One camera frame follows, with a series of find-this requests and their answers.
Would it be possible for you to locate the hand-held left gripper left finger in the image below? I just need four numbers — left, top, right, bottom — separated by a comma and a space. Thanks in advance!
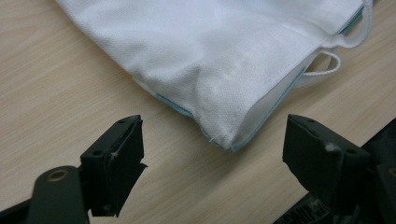
79, 114, 149, 218

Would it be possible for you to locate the white tote bag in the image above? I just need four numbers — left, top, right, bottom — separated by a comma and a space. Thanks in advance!
55, 0, 375, 153

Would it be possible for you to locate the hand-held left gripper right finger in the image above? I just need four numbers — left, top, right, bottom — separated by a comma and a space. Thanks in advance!
282, 113, 372, 216

